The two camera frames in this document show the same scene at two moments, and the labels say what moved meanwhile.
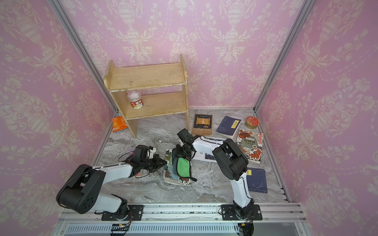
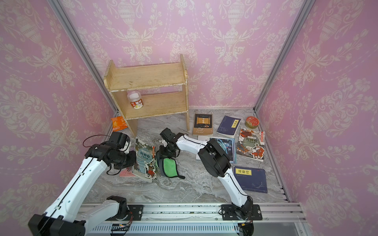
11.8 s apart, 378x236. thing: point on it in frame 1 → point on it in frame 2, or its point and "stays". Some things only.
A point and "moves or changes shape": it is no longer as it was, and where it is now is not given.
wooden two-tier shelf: [149, 91] stays
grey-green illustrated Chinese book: [169, 175] → [145, 164]
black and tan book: [202, 125] stays
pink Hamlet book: [141, 173] moves or changes shape
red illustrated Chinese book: [250, 143] stays
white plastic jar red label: [135, 97] stays
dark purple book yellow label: [228, 127] stays
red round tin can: [252, 122] stays
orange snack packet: [118, 124] stays
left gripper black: [158, 161] → [133, 160]
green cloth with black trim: [181, 166] → [168, 168]
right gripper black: [178, 152] → [163, 154]
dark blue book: [256, 180] stays
